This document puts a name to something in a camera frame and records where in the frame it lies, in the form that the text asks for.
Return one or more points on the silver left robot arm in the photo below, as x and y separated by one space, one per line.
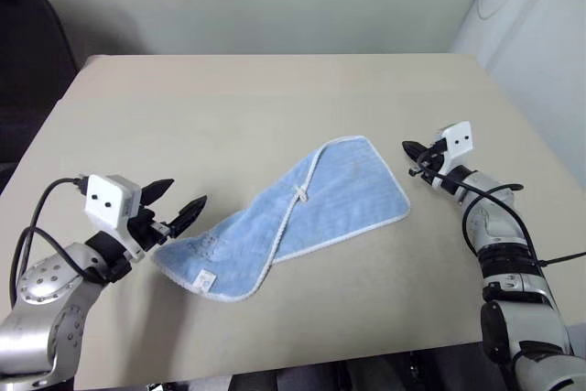
43 281

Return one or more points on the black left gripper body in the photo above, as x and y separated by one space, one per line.
146 228

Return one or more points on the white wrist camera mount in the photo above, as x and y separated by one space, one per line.
107 201
458 141

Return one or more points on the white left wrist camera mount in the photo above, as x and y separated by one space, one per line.
107 201

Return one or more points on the light blue towel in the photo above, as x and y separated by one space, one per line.
343 189

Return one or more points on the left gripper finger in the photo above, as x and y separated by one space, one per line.
158 189
190 214

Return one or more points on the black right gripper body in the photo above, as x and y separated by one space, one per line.
432 166

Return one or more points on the black office chair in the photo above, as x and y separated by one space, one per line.
27 70

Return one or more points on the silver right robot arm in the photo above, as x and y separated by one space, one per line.
517 313

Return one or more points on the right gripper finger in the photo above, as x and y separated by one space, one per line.
422 173
414 149

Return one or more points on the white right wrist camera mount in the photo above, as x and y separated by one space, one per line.
458 141

